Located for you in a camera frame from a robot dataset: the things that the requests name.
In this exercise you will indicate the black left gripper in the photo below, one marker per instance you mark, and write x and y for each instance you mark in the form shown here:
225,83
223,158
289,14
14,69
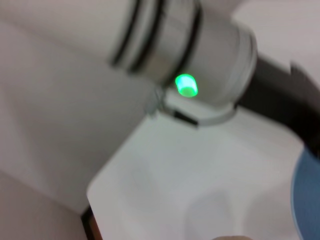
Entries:
282,100

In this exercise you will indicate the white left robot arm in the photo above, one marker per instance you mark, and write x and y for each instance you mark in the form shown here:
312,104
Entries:
185,45

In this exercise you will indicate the blue ceramic bowl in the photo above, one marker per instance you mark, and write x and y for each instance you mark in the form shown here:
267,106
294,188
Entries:
306,195

